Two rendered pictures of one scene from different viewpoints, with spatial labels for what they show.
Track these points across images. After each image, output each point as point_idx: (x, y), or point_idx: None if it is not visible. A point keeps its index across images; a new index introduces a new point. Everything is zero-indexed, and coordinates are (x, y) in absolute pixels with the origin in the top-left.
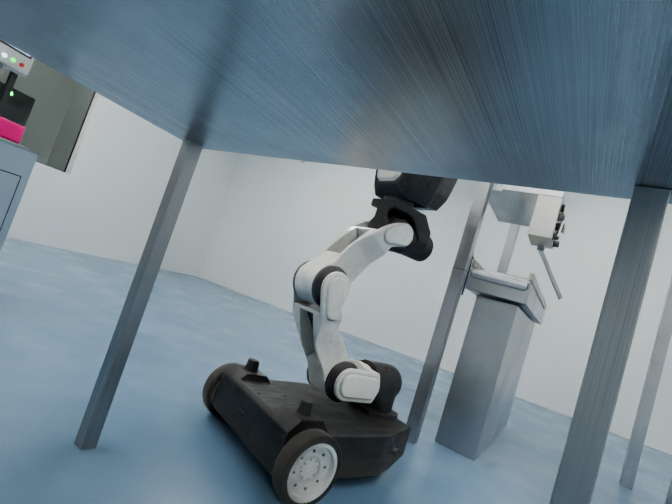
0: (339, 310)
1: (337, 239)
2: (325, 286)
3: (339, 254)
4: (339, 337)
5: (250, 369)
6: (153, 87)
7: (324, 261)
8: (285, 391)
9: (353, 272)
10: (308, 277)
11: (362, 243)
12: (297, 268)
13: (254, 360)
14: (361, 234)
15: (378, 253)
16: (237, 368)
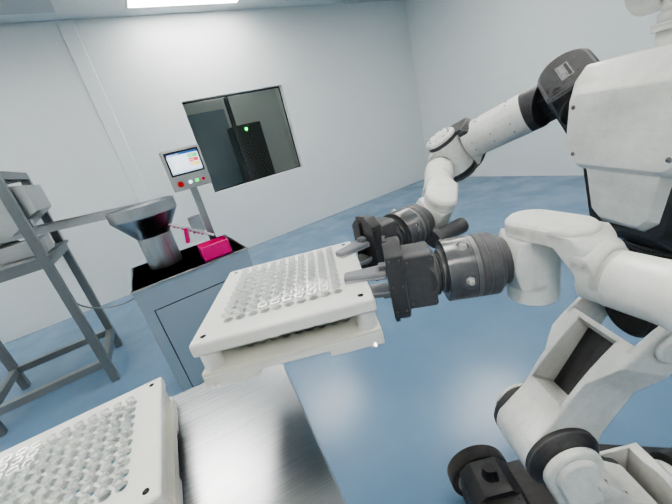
0: (594, 498)
1: (547, 351)
2: (551, 482)
3: (559, 409)
4: (609, 492)
5: (488, 480)
6: None
7: (535, 416)
8: (546, 496)
9: (601, 418)
10: (516, 447)
11: (603, 381)
12: (495, 408)
13: (489, 470)
14: (595, 330)
15: (649, 380)
16: (473, 476)
